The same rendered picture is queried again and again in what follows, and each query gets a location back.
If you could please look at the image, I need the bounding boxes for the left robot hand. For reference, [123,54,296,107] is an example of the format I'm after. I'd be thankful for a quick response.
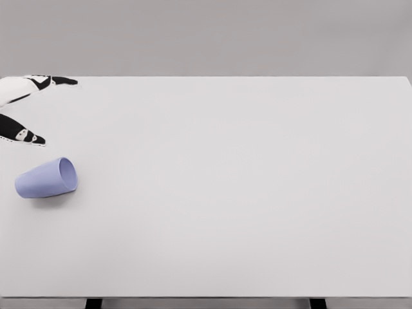
[0,75,79,148]

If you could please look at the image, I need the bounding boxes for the lavender plastic cup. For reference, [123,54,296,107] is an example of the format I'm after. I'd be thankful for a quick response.
[14,156,79,200]

